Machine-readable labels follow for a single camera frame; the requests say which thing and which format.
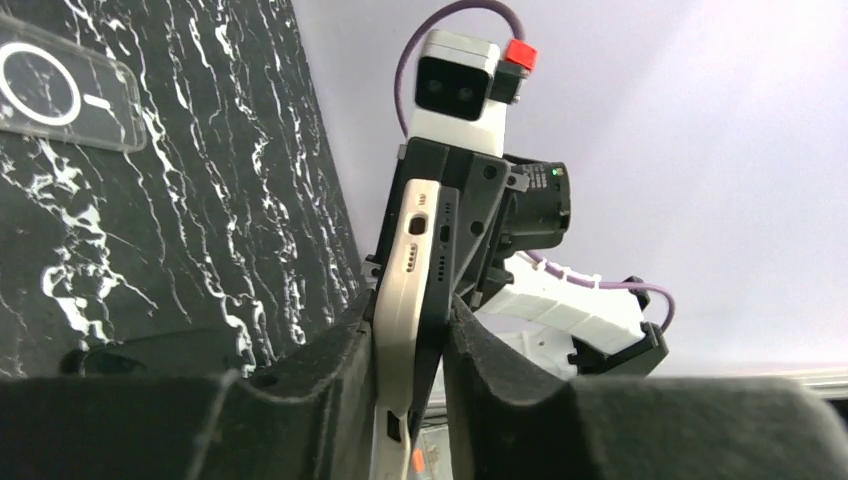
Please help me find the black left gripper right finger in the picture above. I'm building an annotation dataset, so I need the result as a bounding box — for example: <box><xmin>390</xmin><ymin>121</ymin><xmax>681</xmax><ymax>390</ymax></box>
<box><xmin>443</xmin><ymin>298</ymin><xmax>597</xmax><ymax>479</ymax></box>

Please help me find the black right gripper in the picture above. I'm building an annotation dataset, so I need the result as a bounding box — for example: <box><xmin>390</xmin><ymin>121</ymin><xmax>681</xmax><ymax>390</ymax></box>
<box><xmin>364</xmin><ymin>138</ymin><xmax>571</xmax><ymax>310</ymax></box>

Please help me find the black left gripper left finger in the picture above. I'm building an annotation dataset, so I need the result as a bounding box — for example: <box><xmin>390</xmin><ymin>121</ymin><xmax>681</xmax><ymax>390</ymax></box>
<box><xmin>192</xmin><ymin>291</ymin><xmax>376</xmax><ymax>479</ymax></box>

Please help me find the black smartphone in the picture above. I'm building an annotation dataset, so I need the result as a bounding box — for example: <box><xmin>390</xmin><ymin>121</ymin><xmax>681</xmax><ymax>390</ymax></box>
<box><xmin>407</xmin><ymin>187</ymin><xmax>459</xmax><ymax>441</ymax></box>

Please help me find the beige phone case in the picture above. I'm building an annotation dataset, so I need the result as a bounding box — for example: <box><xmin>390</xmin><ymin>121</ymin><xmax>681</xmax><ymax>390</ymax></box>
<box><xmin>371</xmin><ymin>179</ymin><xmax>441</xmax><ymax>480</ymax></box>

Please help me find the clear magsafe phone case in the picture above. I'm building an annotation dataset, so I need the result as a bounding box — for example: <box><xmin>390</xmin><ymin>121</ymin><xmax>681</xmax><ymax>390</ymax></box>
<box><xmin>1</xmin><ymin>14</ymin><xmax>147</xmax><ymax>153</ymax></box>

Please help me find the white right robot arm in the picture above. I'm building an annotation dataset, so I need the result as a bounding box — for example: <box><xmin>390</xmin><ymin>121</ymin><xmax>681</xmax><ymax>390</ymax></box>
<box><xmin>364</xmin><ymin>138</ymin><xmax>668</xmax><ymax>375</ymax></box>

